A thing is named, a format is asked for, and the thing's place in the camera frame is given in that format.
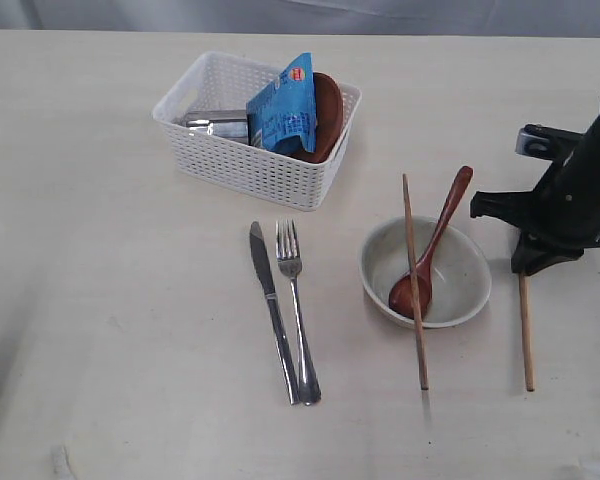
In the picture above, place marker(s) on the white perforated plastic basket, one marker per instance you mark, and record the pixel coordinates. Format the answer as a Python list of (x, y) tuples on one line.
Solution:
[(222, 81)]

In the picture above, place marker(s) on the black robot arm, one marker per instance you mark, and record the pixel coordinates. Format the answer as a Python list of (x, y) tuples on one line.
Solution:
[(585, 155)]

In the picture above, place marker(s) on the white ceramic bowl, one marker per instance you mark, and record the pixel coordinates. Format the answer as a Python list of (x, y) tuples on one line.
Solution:
[(461, 277)]

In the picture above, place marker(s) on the grey curtain backdrop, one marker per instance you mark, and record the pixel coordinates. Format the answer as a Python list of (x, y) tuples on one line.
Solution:
[(472, 18)]

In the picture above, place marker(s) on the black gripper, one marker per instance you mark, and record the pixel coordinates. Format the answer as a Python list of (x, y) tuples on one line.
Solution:
[(558, 218)]

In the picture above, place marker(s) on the brown wooden spoon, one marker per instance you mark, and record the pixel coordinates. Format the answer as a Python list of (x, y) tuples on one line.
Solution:
[(400, 297)]

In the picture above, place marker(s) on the steel cup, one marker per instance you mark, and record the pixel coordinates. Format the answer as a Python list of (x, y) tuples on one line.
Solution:
[(227, 124)]

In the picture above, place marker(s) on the silver table knife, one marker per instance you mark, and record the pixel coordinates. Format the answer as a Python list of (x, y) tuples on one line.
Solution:
[(260, 260)]

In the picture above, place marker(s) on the brown wooden chopstick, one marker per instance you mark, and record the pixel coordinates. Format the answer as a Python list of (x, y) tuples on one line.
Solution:
[(414, 282), (528, 363)]

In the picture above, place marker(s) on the brown wooden plate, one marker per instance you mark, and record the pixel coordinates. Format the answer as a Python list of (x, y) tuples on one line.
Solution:
[(330, 117)]

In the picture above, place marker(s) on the blue snack bag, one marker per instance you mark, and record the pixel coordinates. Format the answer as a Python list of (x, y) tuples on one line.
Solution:
[(282, 117)]

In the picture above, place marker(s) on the silver fork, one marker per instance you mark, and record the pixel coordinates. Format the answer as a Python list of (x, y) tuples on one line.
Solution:
[(289, 261)]

